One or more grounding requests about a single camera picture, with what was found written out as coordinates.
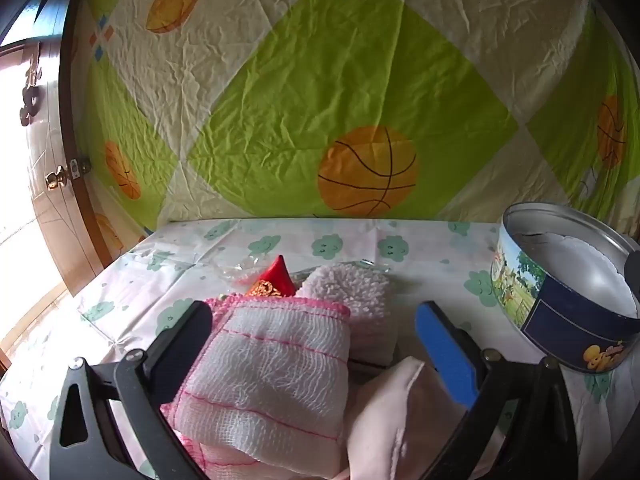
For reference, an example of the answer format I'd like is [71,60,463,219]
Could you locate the dark metal door ornament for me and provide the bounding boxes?
[20,57,44,128]

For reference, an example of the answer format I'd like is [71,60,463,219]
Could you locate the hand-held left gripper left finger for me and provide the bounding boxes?
[48,300,217,480]

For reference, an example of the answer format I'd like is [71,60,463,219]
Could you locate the red gold embroidered sachet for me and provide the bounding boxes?
[245,255,301,300]

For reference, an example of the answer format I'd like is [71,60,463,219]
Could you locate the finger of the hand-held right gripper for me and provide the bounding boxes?
[622,247,640,318]

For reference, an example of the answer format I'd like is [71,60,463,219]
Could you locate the fluffy pale pink cloth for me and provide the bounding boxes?
[297,262,398,366]

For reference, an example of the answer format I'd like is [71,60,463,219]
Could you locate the white pink-edged gauze towel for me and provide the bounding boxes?
[160,296,353,480]

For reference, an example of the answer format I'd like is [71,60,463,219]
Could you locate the pale pink smooth cloth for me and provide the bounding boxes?
[345,356,506,480]

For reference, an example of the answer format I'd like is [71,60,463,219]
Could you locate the wooden door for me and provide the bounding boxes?
[0,0,108,376]

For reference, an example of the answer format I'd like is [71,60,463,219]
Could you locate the clear plastic bag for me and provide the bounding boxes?
[212,255,273,283]

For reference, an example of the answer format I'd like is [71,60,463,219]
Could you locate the cloud print tablecloth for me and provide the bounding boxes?
[0,217,640,480]

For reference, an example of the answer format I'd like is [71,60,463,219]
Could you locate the basketball print hanging sheet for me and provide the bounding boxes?
[60,0,640,243]

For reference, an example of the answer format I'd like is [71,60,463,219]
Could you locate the brass door knob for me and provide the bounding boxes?
[45,165,71,192]

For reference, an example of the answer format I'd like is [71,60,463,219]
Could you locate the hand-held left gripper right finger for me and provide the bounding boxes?
[414,301,593,480]

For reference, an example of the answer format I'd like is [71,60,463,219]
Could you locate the round printed metal tin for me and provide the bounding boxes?
[492,202,640,373]

